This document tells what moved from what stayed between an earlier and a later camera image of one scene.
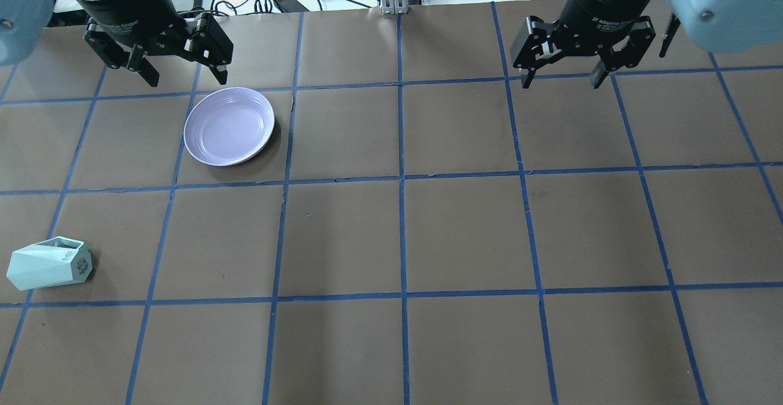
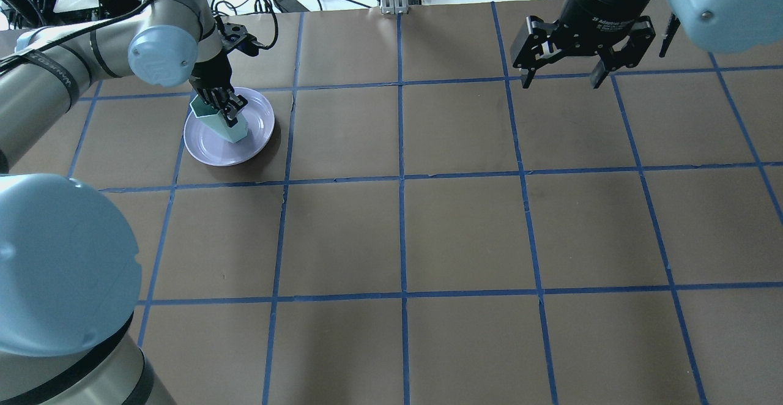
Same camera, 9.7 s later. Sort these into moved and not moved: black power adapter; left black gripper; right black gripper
Moved: left black gripper
Not moved: black power adapter; right black gripper
